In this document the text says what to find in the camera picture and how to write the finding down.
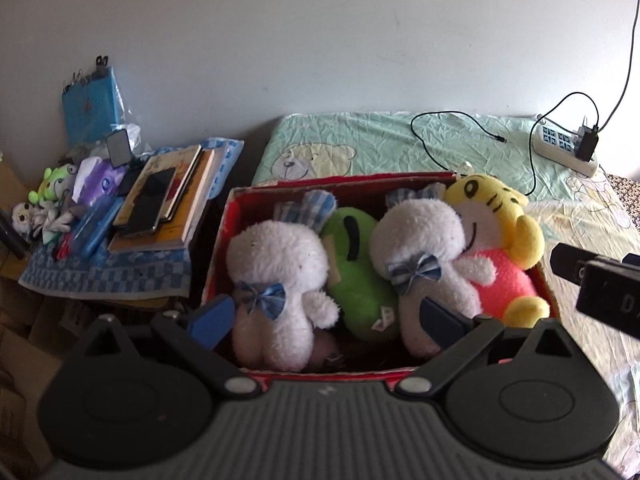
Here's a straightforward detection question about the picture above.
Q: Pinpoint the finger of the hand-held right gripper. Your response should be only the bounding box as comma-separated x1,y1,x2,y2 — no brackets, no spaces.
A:
549,242,601,283

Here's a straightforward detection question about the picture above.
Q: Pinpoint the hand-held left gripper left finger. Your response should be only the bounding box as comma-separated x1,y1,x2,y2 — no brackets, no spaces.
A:
72,294,263,402

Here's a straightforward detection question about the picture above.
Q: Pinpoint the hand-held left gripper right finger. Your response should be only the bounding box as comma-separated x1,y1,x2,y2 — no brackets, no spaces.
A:
395,296,582,402

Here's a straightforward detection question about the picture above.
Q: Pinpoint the yellow tiger plush toy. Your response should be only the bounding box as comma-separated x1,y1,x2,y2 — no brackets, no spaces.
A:
444,173,551,330

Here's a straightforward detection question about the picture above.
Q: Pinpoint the white rabbit plush toy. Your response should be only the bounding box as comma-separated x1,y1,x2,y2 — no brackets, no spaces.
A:
370,183,498,361
225,189,341,373

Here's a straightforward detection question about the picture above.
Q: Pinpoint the green plush toy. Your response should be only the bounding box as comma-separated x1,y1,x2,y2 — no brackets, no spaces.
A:
320,208,401,344

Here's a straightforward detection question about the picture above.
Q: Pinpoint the red cardboard box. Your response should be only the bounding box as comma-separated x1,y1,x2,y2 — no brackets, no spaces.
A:
200,171,561,386

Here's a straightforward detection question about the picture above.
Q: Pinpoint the brown patterned cloth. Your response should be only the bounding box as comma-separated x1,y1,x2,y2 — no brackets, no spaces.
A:
607,172,640,231

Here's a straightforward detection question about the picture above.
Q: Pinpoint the blue checked towel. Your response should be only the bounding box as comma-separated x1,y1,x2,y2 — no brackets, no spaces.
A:
19,137,246,299

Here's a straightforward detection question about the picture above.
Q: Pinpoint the white power strip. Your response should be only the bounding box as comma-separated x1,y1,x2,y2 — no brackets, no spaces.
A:
532,122,600,178

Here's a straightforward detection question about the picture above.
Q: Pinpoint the black charger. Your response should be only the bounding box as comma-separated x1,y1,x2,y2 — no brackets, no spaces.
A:
574,125,602,162

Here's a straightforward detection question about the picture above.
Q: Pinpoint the black phone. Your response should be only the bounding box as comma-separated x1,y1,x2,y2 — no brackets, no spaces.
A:
125,167,177,237

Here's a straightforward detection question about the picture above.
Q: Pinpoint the blue pen case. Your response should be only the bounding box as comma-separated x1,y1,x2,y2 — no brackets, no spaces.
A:
72,195,124,256

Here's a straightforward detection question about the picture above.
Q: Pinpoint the purple tissue pack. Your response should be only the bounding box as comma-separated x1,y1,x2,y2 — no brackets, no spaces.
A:
74,156,129,206

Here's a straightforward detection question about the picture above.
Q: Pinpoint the cartoon print bed sheet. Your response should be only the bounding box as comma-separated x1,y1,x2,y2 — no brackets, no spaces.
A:
250,112,640,466

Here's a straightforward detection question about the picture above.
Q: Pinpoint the brown cardboard box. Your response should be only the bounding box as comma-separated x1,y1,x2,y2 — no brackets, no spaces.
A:
0,280,101,461

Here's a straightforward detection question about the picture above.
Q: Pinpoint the small dark screen device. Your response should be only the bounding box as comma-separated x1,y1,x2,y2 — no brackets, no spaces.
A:
106,129,134,167

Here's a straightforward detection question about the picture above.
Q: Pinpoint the clear plastic bag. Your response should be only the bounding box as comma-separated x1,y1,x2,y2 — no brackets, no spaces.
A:
122,122,147,157

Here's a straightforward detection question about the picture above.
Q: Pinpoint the green frog toy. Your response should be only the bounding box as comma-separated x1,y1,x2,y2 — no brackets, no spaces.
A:
27,164,79,206

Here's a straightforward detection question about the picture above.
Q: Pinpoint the small panda toy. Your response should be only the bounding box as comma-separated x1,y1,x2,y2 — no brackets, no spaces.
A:
11,201,46,241

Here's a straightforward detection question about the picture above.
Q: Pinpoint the black cable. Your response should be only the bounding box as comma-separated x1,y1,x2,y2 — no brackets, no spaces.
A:
411,92,601,196

